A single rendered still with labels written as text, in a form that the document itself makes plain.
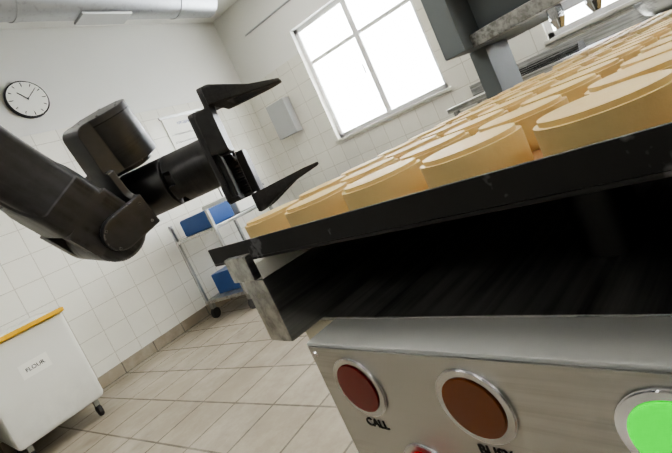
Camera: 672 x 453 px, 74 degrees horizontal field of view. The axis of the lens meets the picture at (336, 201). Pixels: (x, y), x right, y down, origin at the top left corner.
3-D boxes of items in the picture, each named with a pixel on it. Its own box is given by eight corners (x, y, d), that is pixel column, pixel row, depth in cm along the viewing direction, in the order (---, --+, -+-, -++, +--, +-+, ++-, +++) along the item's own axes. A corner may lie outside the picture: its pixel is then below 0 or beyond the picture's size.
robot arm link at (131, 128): (79, 255, 48) (119, 258, 43) (-2, 167, 42) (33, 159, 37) (158, 188, 55) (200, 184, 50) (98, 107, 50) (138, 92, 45)
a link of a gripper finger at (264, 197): (328, 179, 52) (257, 210, 53) (303, 122, 51) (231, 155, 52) (323, 184, 45) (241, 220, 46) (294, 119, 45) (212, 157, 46)
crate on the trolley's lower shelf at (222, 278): (255, 268, 462) (246, 251, 460) (282, 260, 442) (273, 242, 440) (219, 294, 414) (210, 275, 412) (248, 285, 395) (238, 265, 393)
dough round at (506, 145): (415, 204, 23) (400, 169, 23) (487, 166, 25) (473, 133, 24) (476, 200, 18) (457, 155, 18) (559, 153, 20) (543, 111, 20)
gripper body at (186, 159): (259, 191, 53) (204, 216, 53) (222, 111, 52) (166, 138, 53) (244, 198, 46) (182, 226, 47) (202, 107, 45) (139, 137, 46)
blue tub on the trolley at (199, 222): (209, 225, 428) (202, 211, 427) (236, 215, 405) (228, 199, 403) (185, 237, 404) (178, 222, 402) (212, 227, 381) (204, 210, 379)
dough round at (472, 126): (495, 136, 36) (485, 113, 36) (531, 128, 31) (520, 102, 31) (441, 161, 35) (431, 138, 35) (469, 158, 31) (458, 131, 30)
